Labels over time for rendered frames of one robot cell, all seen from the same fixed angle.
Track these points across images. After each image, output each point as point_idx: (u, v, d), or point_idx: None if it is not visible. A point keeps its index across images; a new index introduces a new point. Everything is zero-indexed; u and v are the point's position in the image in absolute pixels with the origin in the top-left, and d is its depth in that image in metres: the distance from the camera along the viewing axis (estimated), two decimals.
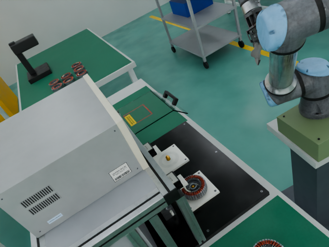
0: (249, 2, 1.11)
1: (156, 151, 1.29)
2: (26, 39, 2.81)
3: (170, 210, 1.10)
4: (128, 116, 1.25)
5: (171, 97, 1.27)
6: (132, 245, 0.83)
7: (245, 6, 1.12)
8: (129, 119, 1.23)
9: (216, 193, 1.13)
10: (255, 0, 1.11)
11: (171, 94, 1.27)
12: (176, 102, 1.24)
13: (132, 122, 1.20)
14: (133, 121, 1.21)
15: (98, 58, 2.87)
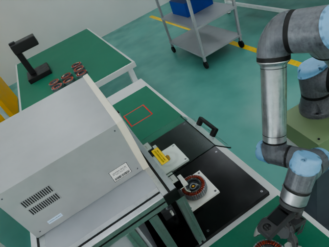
0: None
1: None
2: (26, 39, 2.81)
3: (170, 210, 1.10)
4: (156, 150, 1.01)
5: (208, 126, 1.03)
6: (132, 245, 0.83)
7: None
8: (158, 154, 0.99)
9: (216, 193, 1.13)
10: None
11: (208, 123, 1.03)
12: (215, 133, 1.01)
13: (163, 159, 0.97)
14: (164, 158, 0.97)
15: (98, 58, 2.87)
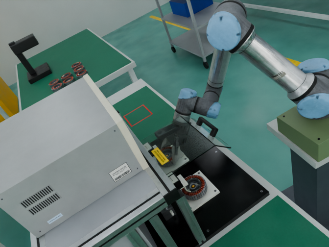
0: None
1: None
2: (26, 39, 2.81)
3: (170, 210, 1.10)
4: (156, 150, 1.01)
5: (208, 126, 1.03)
6: (132, 245, 0.83)
7: (189, 115, 1.30)
8: (158, 154, 0.99)
9: (216, 193, 1.13)
10: None
11: (208, 123, 1.03)
12: (215, 133, 1.01)
13: (163, 159, 0.97)
14: (164, 158, 0.97)
15: (98, 58, 2.87)
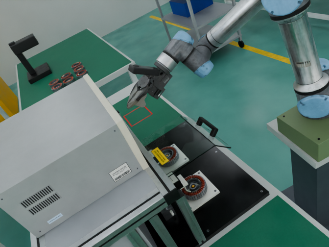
0: None
1: None
2: (26, 39, 2.81)
3: (170, 210, 1.10)
4: (156, 150, 1.01)
5: (208, 126, 1.03)
6: (132, 245, 0.83)
7: None
8: (158, 154, 0.99)
9: (216, 193, 1.13)
10: None
11: (208, 123, 1.03)
12: (215, 133, 1.01)
13: (163, 159, 0.97)
14: (164, 158, 0.97)
15: (98, 58, 2.87)
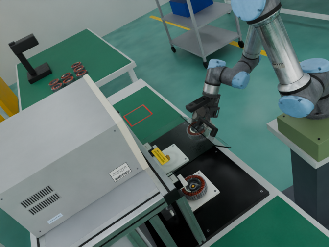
0: None
1: None
2: (26, 39, 2.81)
3: (170, 210, 1.10)
4: (156, 150, 1.01)
5: (208, 126, 1.03)
6: (132, 245, 0.83)
7: None
8: (158, 154, 0.99)
9: (216, 193, 1.13)
10: None
11: (208, 123, 1.03)
12: (215, 133, 1.01)
13: (163, 159, 0.97)
14: (164, 158, 0.97)
15: (98, 58, 2.87)
